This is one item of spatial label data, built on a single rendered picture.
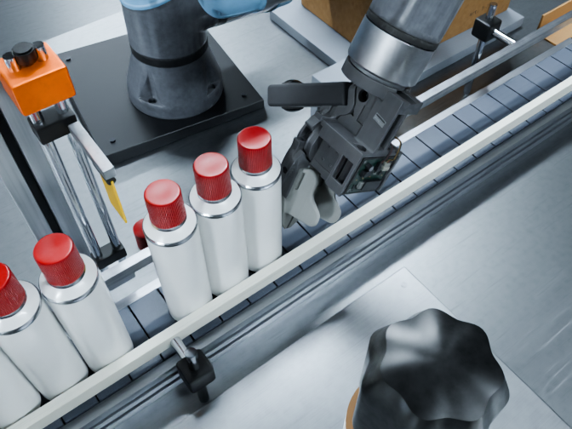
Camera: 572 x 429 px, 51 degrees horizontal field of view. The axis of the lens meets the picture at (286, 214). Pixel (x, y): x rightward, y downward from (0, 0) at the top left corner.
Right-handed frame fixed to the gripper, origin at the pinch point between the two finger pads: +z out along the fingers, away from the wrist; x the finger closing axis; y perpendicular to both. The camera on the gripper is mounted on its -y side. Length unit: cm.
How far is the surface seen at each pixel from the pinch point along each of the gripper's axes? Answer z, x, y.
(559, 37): -26, 65, -9
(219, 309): 8.5, -9.6, 4.5
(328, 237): 0.3, 3.5, 4.4
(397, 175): -4.6, 19.0, 0.4
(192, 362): 8.8, -16.2, 9.5
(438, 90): -16.1, 22.5, -2.8
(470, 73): -19.1, 27.7, -2.7
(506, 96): -16.8, 40.1, -1.5
